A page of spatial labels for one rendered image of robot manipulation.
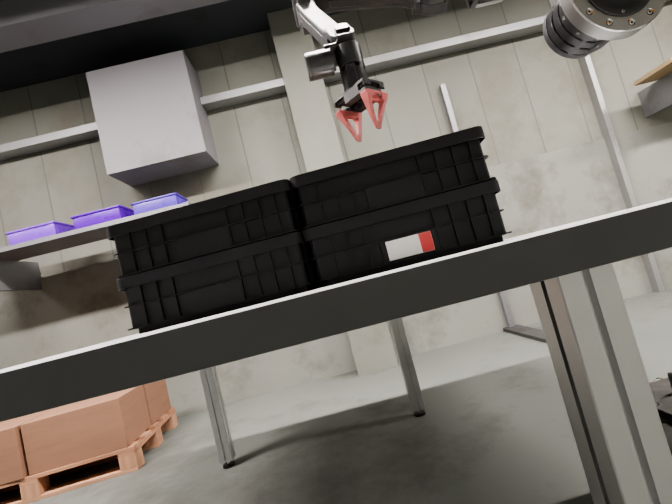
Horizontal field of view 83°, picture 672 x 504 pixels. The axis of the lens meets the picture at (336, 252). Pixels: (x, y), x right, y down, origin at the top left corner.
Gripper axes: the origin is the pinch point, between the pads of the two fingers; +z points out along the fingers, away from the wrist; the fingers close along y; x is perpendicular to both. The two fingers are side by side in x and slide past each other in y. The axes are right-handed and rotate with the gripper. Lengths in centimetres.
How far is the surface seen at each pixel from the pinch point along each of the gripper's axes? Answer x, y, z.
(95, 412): -38, -198, 68
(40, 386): -61, 11, 34
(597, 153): 312, -36, -28
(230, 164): 81, -220, -85
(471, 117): 239, -95, -80
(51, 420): -56, -209, 66
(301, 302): -43, 26, 32
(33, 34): -36, -222, -169
